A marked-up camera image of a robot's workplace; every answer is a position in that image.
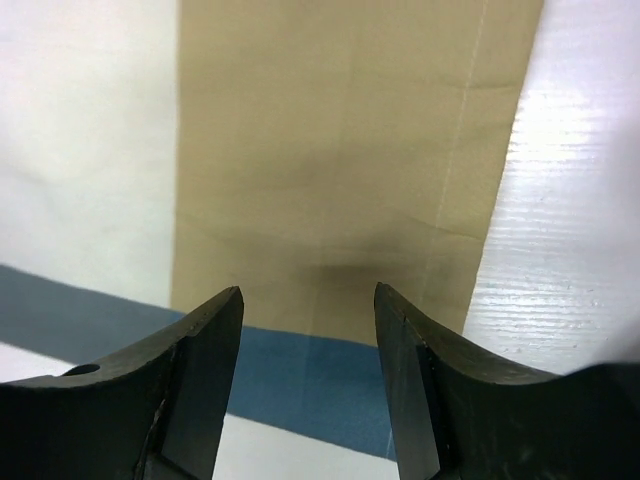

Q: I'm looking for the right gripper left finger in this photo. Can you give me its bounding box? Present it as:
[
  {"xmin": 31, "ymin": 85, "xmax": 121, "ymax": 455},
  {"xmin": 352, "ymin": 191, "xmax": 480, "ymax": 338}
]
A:
[{"xmin": 1, "ymin": 286, "xmax": 244, "ymax": 479}]

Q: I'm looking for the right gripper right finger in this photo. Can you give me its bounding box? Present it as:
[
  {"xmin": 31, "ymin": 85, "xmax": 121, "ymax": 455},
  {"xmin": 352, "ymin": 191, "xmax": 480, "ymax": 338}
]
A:
[{"xmin": 374, "ymin": 283, "xmax": 639, "ymax": 479}]

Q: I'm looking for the blue beige checked cloth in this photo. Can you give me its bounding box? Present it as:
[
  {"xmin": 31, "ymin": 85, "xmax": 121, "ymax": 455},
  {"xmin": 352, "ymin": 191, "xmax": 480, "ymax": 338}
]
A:
[{"xmin": 1, "ymin": 1, "xmax": 542, "ymax": 460}]

